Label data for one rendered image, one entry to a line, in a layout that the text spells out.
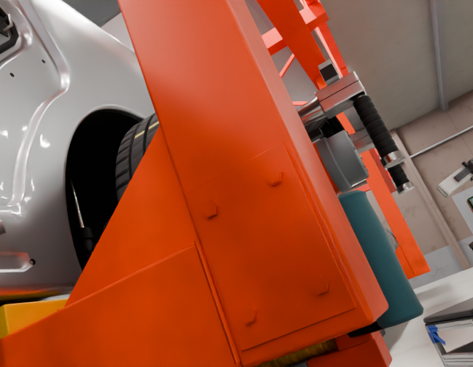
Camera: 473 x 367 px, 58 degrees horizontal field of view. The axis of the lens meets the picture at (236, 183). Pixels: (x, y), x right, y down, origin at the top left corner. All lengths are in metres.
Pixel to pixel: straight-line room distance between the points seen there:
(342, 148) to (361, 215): 0.20
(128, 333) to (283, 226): 0.25
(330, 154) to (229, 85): 0.48
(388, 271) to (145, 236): 0.47
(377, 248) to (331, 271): 0.39
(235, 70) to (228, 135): 0.09
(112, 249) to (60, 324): 0.13
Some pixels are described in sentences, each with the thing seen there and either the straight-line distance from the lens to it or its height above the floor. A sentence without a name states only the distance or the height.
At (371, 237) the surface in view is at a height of 0.64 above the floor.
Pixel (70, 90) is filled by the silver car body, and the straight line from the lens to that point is 1.21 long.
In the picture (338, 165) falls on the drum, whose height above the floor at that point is 0.83.
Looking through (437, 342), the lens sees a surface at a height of 0.22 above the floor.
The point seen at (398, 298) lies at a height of 0.52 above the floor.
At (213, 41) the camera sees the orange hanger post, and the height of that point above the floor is 0.92.
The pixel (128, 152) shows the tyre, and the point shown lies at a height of 1.00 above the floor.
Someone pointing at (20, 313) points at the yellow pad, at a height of 0.71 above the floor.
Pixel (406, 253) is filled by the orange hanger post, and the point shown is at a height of 0.76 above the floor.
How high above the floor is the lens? 0.55
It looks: 19 degrees up
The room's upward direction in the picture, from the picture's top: 21 degrees counter-clockwise
